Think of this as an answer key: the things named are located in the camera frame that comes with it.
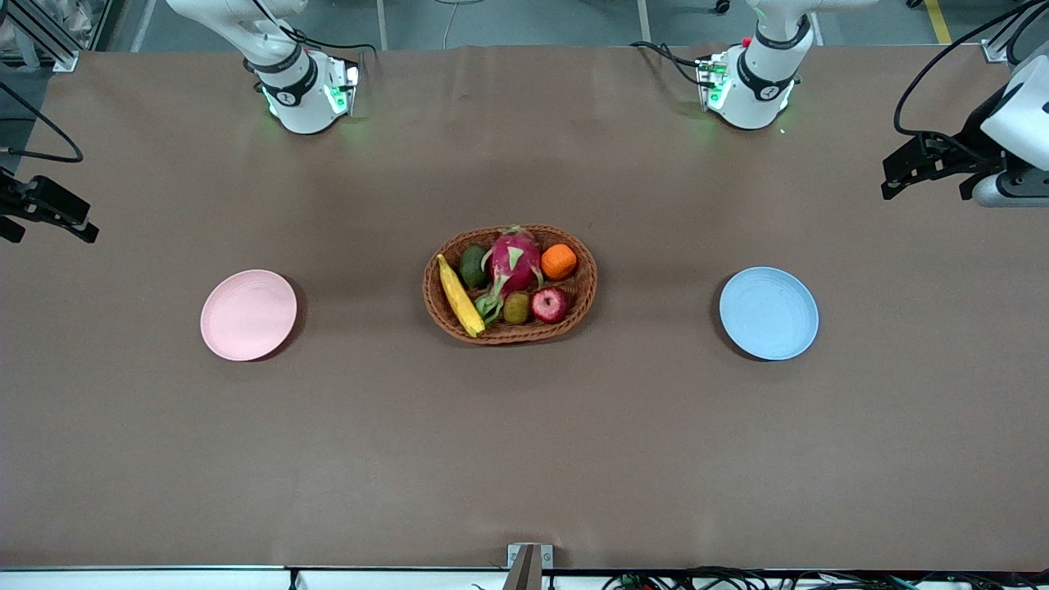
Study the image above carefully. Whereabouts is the red apple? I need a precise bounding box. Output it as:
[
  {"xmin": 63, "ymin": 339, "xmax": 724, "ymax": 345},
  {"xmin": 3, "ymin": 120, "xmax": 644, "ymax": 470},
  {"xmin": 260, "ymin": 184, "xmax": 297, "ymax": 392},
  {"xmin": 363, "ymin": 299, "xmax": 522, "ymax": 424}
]
[{"xmin": 529, "ymin": 286, "xmax": 570, "ymax": 325}]

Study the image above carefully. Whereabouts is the yellow banana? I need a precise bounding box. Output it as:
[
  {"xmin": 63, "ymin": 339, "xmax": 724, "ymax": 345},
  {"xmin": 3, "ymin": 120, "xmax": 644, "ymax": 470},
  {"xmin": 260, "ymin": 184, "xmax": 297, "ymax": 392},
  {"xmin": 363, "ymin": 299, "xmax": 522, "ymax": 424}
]
[{"xmin": 436, "ymin": 254, "xmax": 486, "ymax": 338}]

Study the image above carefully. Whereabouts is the blue plate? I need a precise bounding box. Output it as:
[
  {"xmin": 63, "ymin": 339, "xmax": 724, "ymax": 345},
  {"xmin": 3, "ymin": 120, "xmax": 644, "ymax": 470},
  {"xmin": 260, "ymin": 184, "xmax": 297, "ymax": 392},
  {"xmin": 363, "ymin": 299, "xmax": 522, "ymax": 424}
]
[{"xmin": 719, "ymin": 266, "xmax": 820, "ymax": 361}]

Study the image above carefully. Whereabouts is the pink plate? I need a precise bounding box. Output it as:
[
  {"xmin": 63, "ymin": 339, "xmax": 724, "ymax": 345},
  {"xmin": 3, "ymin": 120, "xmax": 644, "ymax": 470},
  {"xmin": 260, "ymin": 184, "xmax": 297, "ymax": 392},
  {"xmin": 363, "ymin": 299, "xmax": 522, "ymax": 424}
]
[{"xmin": 200, "ymin": 270, "xmax": 298, "ymax": 362}]

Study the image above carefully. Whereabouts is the brown wicker basket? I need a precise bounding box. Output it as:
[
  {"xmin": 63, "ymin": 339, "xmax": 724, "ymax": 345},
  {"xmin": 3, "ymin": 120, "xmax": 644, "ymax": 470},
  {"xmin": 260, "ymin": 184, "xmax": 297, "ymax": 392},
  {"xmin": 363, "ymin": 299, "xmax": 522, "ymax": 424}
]
[{"xmin": 422, "ymin": 224, "xmax": 598, "ymax": 346}]

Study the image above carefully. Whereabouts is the orange fruit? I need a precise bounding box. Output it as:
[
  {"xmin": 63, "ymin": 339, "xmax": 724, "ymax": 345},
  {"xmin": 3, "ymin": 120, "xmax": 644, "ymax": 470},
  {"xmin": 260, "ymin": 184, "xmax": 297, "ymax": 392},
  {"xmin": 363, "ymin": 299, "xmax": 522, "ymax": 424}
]
[{"xmin": 541, "ymin": 243, "xmax": 578, "ymax": 281}]

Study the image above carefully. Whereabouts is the pink dragon fruit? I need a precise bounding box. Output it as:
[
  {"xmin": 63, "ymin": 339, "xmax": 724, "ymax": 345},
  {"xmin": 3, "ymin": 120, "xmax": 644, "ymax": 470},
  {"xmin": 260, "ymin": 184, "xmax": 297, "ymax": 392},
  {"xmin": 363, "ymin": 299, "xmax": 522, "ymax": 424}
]
[{"xmin": 474, "ymin": 225, "xmax": 546, "ymax": 325}]

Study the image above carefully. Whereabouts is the dark green avocado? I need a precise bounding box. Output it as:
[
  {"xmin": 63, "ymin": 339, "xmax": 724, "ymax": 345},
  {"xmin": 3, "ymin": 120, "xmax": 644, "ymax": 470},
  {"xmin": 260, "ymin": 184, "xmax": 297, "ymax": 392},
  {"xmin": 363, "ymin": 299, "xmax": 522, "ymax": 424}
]
[{"xmin": 459, "ymin": 244, "xmax": 490, "ymax": 289}]

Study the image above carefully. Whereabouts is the brown table cover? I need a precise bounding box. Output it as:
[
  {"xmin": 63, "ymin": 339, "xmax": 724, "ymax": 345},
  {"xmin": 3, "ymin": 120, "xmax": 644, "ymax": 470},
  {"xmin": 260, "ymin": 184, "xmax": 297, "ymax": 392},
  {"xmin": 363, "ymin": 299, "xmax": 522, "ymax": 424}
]
[{"xmin": 0, "ymin": 45, "xmax": 1049, "ymax": 573}]

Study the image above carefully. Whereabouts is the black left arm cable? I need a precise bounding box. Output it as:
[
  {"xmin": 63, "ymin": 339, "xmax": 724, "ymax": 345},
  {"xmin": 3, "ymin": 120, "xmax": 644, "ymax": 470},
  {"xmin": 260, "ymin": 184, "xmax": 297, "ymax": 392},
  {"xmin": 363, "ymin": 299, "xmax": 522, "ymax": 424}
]
[{"xmin": 893, "ymin": 0, "xmax": 1049, "ymax": 142}]

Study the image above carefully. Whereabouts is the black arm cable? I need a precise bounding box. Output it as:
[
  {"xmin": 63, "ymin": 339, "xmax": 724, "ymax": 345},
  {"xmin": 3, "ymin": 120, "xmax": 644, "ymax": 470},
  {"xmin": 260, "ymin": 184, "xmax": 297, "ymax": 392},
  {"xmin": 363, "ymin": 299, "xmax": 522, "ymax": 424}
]
[
  {"xmin": 0, "ymin": 82, "xmax": 84, "ymax": 164},
  {"xmin": 893, "ymin": 0, "xmax": 1049, "ymax": 142}
]

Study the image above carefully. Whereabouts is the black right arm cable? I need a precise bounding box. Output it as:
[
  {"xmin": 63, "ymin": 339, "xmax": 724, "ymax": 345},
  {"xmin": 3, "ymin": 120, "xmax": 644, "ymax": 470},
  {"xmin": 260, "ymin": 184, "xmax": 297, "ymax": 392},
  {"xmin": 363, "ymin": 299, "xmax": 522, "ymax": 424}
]
[{"xmin": 0, "ymin": 82, "xmax": 84, "ymax": 164}]

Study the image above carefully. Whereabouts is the black base cable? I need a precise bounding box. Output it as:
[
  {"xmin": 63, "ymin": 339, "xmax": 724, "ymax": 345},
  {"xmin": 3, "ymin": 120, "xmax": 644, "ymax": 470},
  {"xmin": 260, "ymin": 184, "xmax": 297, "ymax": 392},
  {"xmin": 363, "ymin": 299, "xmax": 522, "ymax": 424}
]
[
  {"xmin": 291, "ymin": 29, "xmax": 379, "ymax": 60},
  {"xmin": 629, "ymin": 41, "xmax": 707, "ymax": 88}
]

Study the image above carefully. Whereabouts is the white floor cable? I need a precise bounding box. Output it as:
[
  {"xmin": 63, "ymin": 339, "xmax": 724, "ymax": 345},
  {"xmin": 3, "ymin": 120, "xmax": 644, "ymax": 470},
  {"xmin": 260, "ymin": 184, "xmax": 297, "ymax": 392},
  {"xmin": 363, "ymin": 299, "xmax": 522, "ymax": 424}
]
[{"xmin": 433, "ymin": 0, "xmax": 486, "ymax": 50}]

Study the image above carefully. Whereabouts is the black cable bundle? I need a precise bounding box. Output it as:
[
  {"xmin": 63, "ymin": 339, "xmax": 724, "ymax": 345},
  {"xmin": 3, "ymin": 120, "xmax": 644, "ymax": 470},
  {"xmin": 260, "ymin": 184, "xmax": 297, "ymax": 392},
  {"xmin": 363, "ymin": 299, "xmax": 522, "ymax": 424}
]
[{"xmin": 602, "ymin": 567, "xmax": 1049, "ymax": 590}]

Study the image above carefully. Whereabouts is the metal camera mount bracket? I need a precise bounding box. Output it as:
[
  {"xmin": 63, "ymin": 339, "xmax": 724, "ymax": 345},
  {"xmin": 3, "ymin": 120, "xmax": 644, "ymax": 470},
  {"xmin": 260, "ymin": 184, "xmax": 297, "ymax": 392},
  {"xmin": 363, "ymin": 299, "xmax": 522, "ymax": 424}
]
[{"xmin": 506, "ymin": 543, "xmax": 554, "ymax": 590}]

